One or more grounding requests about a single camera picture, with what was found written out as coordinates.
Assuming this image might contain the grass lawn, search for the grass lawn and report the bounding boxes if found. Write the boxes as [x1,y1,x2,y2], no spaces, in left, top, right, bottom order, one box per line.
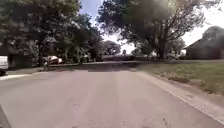
[134,59,224,96]

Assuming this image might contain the pale concrete driveway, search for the pale concrete driveway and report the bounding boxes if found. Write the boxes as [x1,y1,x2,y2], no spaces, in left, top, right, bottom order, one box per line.
[0,72,34,82]

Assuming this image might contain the white pickup truck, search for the white pickup truck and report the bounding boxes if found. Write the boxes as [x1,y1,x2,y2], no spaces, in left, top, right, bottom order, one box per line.
[0,55,10,76]

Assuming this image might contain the large spreading tree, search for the large spreading tree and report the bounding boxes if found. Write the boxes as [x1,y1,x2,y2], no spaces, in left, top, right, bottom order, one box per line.
[96,0,224,61]

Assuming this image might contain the group of leafy trees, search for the group of leafy trees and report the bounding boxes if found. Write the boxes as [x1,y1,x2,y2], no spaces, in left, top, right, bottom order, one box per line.
[0,0,104,68]

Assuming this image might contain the small round tree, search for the small round tree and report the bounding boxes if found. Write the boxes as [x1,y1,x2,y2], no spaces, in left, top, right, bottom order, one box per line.
[102,40,122,56]

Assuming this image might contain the tree behind house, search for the tree behind house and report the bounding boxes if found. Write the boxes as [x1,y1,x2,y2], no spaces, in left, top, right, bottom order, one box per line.
[201,25,224,42]

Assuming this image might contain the white vehicle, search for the white vehicle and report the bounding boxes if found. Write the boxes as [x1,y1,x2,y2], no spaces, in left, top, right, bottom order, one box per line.
[42,55,64,66]

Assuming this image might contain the pale concrete kerb strip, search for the pale concrete kerb strip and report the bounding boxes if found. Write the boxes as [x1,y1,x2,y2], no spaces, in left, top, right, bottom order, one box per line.
[136,70,224,126]

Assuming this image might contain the grey asphalt road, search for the grey asphalt road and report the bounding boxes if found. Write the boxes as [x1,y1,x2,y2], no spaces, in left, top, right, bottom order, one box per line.
[0,62,224,128]

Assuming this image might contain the brick house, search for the brick house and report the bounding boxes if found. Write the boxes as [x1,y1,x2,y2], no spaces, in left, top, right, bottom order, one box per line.
[184,37,224,61]

